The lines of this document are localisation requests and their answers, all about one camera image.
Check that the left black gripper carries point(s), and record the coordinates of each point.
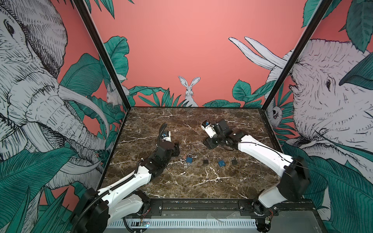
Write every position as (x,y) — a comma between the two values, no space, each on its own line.
(176,150)

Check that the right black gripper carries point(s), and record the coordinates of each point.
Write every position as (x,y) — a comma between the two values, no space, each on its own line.
(209,143)

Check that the blue padlock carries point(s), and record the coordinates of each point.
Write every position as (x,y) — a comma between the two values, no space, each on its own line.
(221,163)
(189,159)

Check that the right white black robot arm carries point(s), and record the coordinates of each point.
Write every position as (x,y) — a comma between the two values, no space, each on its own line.
(293,171)

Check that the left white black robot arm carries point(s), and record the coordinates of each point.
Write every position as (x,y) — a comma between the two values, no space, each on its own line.
(98,209)

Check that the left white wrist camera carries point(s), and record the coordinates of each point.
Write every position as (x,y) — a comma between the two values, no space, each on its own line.
(166,136)

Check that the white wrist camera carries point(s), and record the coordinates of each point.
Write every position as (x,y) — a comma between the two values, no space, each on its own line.
(166,136)
(208,128)

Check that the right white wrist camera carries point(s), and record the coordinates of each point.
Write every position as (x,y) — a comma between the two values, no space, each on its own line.
(208,128)

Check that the black front mounting rail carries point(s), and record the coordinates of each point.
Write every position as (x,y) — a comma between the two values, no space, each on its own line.
(157,207)

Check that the white slotted cable duct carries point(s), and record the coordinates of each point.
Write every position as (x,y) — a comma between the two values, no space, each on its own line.
(185,223)

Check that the right black frame post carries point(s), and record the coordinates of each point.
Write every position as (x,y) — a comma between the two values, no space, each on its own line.
(316,18)

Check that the black frame post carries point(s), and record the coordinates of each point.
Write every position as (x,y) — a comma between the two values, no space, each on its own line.
(92,30)
(316,18)

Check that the left black frame post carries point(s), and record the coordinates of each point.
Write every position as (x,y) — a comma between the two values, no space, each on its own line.
(92,30)

